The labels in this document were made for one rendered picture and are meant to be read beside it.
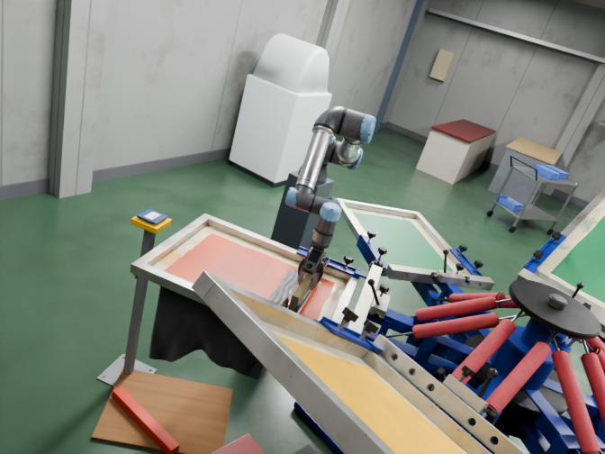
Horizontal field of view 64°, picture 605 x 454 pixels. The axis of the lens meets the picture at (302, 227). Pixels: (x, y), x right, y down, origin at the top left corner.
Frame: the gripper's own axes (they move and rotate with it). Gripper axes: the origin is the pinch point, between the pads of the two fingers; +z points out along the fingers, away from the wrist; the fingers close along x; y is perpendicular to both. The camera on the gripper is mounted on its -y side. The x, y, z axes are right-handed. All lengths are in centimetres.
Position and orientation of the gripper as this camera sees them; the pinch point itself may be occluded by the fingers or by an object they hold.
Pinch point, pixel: (305, 286)
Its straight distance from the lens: 195.6
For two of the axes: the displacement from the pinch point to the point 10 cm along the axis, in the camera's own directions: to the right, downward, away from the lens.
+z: -2.7, 8.7, 4.2
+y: 2.9, -3.4, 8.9
